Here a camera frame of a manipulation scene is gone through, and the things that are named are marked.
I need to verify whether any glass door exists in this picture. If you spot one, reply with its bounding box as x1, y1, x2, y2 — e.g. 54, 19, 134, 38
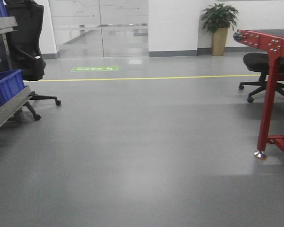
49, 0, 149, 58

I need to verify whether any potted green plant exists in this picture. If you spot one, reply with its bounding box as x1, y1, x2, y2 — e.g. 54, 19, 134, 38
201, 3, 239, 56

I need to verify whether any black office chair right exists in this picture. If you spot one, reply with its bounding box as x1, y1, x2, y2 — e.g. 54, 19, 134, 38
239, 52, 284, 103

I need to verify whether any black office chair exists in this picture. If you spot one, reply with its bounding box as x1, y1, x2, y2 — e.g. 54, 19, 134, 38
4, 0, 62, 121
239, 52, 284, 103

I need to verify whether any black office chair left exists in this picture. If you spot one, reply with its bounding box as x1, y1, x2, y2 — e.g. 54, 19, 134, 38
4, 0, 62, 121

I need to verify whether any dark blue bin lower right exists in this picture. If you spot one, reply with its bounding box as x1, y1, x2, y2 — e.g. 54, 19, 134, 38
0, 69, 25, 106

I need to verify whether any stainless steel shelf rail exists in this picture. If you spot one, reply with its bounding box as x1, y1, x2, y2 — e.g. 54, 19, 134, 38
0, 86, 36, 126

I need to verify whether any red metal conveyor frame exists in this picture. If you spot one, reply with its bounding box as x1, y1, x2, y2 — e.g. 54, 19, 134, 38
233, 29, 284, 159

